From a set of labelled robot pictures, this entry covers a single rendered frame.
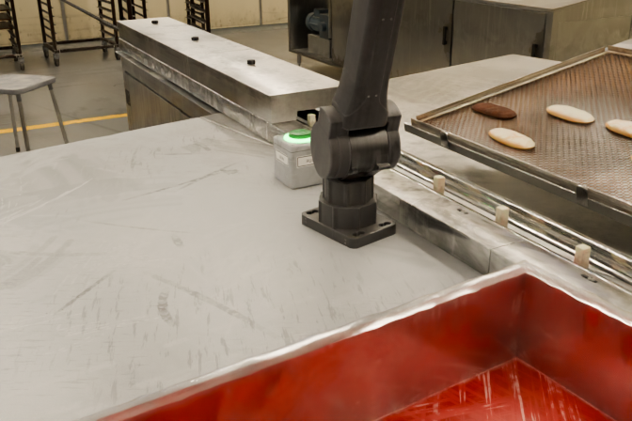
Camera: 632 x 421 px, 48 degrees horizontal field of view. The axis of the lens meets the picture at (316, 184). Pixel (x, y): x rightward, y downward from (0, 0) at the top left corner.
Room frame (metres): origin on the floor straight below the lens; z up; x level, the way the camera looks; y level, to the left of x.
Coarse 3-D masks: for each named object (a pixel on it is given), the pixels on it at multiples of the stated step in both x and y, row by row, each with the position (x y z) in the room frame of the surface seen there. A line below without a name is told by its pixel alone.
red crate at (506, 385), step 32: (480, 384) 0.56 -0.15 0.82; (512, 384) 0.56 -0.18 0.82; (544, 384) 0.56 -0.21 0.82; (384, 416) 0.52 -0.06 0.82; (416, 416) 0.52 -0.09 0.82; (448, 416) 0.52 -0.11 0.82; (480, 416) 0.52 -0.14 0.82; (512, 416) 0.51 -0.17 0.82; (544, 416) 0.51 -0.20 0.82; (576, 416) 0.51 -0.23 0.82; (608, 416) 0.51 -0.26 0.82
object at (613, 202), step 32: (576, 64) 1.41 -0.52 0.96; (480, 96) 1.31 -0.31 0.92; (512, 96) 1.30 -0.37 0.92; (544, 96) 1.27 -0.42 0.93; (576, 96) 1.25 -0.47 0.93; (608, 96) 1.22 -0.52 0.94; (448, 128) 1.19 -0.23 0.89; (544, 128) 1.13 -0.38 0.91; (512, 160) 1.01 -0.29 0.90; (544, 160) 1.01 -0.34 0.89; (576, 160) 0.99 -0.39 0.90; (576, 192) 0.90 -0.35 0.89
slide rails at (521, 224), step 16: (304, 112) 1.48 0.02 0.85; (400, 160) 1.15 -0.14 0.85; (416, 176) 1.08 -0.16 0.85; (432, 176) 1.07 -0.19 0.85; (448, 192) 1.00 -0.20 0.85; (464, 192) 1.00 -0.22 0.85; (480, 208) 0.94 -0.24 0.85; (496, 208) 0.93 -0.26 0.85; (512, 224) 0.88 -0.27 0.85; (528, 224) 0.87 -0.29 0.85; (544, 240) 0.83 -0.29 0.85; (560, 240) 0.82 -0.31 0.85; (560, 256) 0.78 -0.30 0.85; (592, 256) 0.78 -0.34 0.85; (592, 272) 0.74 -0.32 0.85; (608, 272) 0.74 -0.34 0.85; (624, 272) 0.73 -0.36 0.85; (624, 288) 0.69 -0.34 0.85
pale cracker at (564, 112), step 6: (546, 108) 1.20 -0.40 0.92; (552, 108) 1.18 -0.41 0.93; (558, 108) 1.18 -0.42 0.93; (564, 108) 1.17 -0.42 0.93; (570, 108) 1.17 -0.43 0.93; (576, 108) 1.17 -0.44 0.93; (552, 114) 1.17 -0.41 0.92; (558, 114) 1.16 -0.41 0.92; (564, 114) 1.15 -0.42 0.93; (570, 114) 1.14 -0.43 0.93; (576, 114) 1.14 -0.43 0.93; (582, 114) 1.14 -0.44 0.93; (588, 114) 1.14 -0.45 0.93; (570, 120) 1.14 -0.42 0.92; (576, 120) 1.13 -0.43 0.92; (582, 120) 1.12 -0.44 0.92; (588, 120) 1.12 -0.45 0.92
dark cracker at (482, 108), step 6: (480, 102) 1.27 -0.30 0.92; (486, 102) 1.26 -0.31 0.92; (474, 108) 1.25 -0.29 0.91; (480, 108) 1.24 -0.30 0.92; (486, 108) 1.23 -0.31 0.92; (492, 108) 1.22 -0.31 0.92; (498, 108) 1.22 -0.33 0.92; (504, 108) 1.22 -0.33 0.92; (486, 114) 1.22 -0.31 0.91; (492, 114) 1.21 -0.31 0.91; (498, 114) 1.20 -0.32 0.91; (504, 114) 1.20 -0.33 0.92; (510, 114) 1.19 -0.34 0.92; (516, 114) 1.20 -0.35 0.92
